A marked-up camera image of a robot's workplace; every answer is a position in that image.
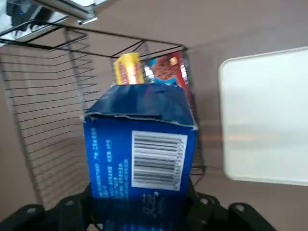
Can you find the blue Oreo cookie box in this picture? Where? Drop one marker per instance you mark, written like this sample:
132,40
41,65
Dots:
115,144

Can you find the blue brown Chocofello cookie box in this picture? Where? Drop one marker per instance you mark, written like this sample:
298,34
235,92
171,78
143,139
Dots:
168,69

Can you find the silver metal rail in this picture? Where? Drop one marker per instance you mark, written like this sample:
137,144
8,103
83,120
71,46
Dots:
69,8

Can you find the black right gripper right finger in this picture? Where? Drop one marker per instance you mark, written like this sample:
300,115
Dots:
211,216

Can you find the white plastic tray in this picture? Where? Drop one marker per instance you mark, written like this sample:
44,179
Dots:
264,115

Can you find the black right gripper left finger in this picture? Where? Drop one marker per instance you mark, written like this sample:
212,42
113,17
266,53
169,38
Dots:
72,214

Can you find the yellow Nabati wafer box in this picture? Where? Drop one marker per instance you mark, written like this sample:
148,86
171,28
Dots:
128,69

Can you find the black power adapter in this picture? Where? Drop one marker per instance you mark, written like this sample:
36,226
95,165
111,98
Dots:
21,12

